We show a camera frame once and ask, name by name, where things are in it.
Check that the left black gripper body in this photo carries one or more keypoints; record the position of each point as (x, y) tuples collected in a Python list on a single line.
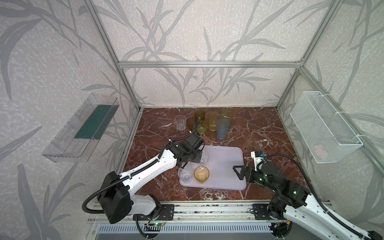
[(188, 154)]

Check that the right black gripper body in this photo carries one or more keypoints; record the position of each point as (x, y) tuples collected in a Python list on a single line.
[(245, 172)]

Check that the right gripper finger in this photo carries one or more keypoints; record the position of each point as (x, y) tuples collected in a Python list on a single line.
[(238, 168), (241, 175)]

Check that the clear faceted glass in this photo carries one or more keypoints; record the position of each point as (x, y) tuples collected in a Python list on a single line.
[(186, 174), (204, 158)]

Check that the lilac plastic tray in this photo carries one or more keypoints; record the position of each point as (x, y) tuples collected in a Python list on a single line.
[(220, 165)]

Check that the clear faceted glass front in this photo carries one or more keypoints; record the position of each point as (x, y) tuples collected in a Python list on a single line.
[(186, 174)]

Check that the green short glass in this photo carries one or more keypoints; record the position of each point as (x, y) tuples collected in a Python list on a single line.
[(202, 127)]

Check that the yellow short glass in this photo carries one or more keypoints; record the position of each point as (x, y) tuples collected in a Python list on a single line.
[(201, 174)]

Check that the amber dotted glass front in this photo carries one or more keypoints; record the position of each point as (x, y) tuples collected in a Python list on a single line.
[(191, 124)]

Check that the amber dotted glass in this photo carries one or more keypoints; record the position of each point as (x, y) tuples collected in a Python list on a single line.
[(200, 114), (191, 124)]

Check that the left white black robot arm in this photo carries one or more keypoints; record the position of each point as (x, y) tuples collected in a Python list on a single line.
[(117, 197)]

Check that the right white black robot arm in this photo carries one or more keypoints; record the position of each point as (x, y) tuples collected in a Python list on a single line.
[(299, 204)]

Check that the amber dotted glass rear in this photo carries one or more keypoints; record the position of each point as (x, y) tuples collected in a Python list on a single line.
[(200, 114)]

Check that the tall yellow glass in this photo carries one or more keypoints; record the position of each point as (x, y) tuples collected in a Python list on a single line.
[(212, 121)]

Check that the tall blue frosted glass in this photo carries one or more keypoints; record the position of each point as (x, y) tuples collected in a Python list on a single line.
[(223, 126)]

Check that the tall green glass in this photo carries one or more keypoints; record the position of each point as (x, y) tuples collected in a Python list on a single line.
[(226, 114)]

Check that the pink object in basket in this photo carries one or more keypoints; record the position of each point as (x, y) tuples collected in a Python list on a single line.
[(320, 151)]

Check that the green sheet in shelf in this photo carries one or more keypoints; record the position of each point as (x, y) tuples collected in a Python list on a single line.
[(97, 122)]

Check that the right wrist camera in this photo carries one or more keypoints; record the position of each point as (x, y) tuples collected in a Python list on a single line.
[(259, 159)]

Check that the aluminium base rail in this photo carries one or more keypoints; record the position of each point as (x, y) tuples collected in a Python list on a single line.
[(237, 211)]

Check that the white wire mesh basket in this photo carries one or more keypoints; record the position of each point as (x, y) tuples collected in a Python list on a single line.
[(321, 124)]

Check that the horizontal aluminium frame bar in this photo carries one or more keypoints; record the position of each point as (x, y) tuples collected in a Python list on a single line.
[(208, 64)]

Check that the clear acrylic wall shelf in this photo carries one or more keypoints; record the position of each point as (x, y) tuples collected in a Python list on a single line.
[(78, 139)]

